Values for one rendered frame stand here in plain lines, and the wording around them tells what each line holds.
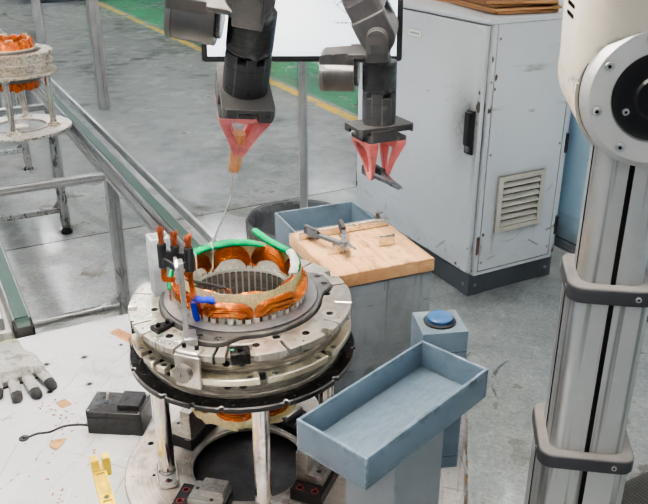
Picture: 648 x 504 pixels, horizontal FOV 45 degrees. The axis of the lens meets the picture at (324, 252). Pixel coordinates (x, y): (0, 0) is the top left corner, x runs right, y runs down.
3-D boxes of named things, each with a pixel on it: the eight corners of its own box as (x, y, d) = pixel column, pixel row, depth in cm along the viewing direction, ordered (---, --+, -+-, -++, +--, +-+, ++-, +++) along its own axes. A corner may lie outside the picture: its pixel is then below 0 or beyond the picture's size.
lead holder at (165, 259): (157, 266, 102) (155, 242, 101) (189, 261, 104) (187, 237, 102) (164, 278, 99) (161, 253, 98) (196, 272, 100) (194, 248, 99)
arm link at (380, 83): (395, 57, 127) (398, 51, 132) (353, 56, 128) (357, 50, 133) (394, 100, 130) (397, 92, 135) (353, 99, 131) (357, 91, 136)
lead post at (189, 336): (184, 347, 102) (177, 265, 97) (182, 338, 104) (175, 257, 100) (198, 346, 103) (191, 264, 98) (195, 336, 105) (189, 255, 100)
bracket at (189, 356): (183, 377, 105) (180, 343, 102) (207, 382, 103) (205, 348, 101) (176, 385, 103) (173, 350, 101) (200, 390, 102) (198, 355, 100)
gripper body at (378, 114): (343, 132, 136) (343, 89, 133) (395, 125, 140) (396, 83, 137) (360, 141, 130) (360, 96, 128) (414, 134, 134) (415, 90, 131)
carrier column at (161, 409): (158, 471, 124) (146, 358, 116) (174, 467, 125) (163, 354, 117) (161, 481, 122) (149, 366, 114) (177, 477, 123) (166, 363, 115)
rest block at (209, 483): (198, 485, 119) (197, 474, 118) (232, 491, 118) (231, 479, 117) (187, 504, 116) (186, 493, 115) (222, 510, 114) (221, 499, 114)
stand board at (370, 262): (289, 245, 146) (288, 233, 145) (381, 229, 152) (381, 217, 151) (332, 290, 129) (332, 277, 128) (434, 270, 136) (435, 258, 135)
